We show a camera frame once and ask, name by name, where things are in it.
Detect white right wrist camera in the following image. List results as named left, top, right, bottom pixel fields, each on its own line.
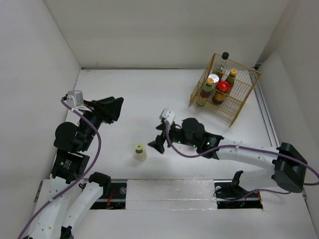
left=159, top=108, right=175, bottom=125

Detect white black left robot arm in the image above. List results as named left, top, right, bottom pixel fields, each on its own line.
left=18, top=93, right=124, bottom=239

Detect yellow cap spice shaker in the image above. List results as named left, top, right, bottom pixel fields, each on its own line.
left=134, top=143, right=147, bottom=161

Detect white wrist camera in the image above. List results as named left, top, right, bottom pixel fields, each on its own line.
left=66, top=90, right=84, bottom=108
left=159, top=108, right=175, bottom=125

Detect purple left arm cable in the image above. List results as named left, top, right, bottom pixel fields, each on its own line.
left=17, top=97, right=102, bottom=239

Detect silver cap blue shaker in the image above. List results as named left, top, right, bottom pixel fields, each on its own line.
left=207, top=74, right=220, bottom=84

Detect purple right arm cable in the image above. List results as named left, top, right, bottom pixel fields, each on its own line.
left=164, top=123, right=319, bottom=204

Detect dark soy sauce bottle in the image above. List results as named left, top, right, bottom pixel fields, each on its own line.
left=214, top=52, right=229, bottom=80

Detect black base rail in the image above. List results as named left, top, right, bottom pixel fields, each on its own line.
left=33, top=180, right=307, bottom=211

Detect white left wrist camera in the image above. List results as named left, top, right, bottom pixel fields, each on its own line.
left=66, top=90, right=84, bottom=108

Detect red lid sauce jar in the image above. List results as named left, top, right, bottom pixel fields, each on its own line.
left=212, top=81, right=231, bottom=105

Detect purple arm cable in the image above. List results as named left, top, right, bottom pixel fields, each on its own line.
left=164, top=123, right=319, bottom=204
left=17, top=97, right=102, bottom=239

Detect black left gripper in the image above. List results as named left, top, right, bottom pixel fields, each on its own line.
left=79, top=96, right=124, bottom=150

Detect green label sauce bottle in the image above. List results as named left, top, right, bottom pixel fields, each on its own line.
left=196, top=78, right=214, bottom=107

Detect yellow cap green sauce bottle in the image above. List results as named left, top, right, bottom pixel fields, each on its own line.
left=226, top=68, right=238, bottom=87

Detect yellow wire basket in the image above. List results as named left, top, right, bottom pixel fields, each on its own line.
left=188, top=52, right=262, bottom=126

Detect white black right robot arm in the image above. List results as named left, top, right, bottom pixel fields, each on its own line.
left=148, top=118, right=308, bottom=201

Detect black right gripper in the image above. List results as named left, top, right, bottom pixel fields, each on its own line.
left=148, top=120, right=199, bottom=153

